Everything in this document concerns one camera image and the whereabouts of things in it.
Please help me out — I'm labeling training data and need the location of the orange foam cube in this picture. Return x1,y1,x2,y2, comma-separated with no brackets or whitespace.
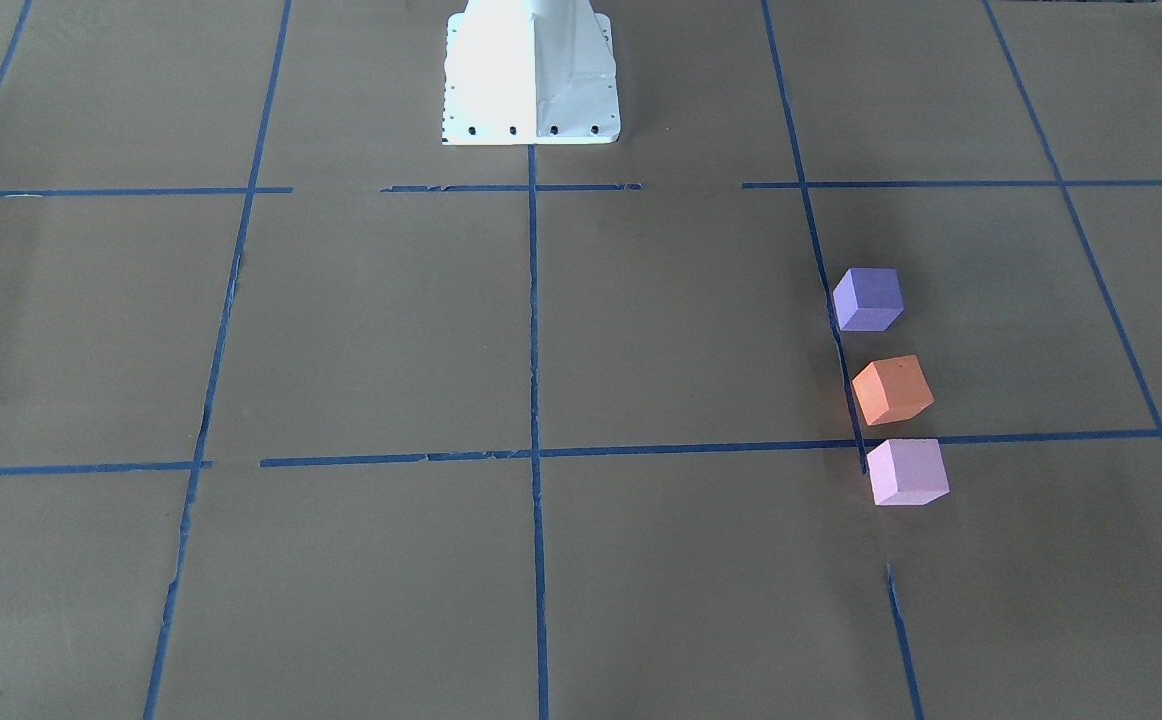
851,354,937,427

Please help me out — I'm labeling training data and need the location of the purple foam cube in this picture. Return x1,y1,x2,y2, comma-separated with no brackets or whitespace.
832,268,906,332

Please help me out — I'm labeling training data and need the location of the brown paper table cover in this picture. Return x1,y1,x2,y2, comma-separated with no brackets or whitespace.
0,1,1162,719

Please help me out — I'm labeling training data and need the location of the pink foam cube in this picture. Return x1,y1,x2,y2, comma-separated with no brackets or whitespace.
866,439,951,506

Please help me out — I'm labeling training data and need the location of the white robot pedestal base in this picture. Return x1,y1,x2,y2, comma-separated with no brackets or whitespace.
442,1,622,146

